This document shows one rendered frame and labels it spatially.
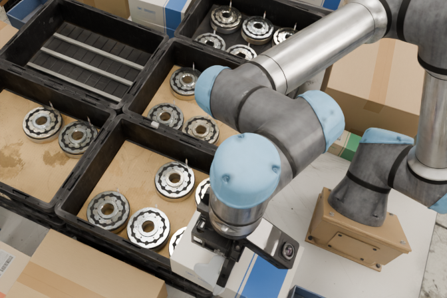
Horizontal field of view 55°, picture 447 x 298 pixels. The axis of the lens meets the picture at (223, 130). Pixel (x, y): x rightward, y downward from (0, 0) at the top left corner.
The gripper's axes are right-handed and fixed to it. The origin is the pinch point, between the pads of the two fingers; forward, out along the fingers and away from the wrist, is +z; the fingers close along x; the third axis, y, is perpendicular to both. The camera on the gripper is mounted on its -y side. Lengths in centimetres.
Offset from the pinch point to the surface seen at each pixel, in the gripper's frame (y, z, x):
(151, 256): 17.0, 17.5, 3.1
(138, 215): 26.6, 24.5, -5.3
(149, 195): 27.4, 27.5, -11.9
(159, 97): 41, 28, -40
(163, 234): 18.6, 24.4, -4.0
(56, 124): 59, 24, -17
